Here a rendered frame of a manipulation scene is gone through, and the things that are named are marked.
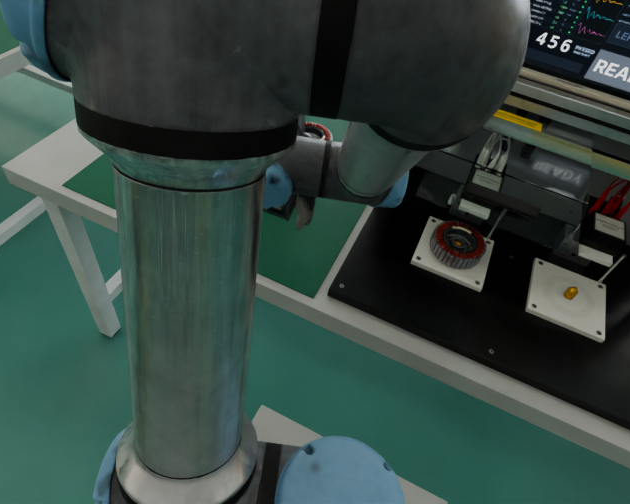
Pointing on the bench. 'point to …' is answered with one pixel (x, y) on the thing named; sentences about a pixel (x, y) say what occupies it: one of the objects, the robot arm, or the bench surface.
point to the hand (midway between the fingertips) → (286, 210)
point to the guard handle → (502, 200)
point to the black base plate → (508, 311)
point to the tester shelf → (582, 112)
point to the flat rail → (621, 168)
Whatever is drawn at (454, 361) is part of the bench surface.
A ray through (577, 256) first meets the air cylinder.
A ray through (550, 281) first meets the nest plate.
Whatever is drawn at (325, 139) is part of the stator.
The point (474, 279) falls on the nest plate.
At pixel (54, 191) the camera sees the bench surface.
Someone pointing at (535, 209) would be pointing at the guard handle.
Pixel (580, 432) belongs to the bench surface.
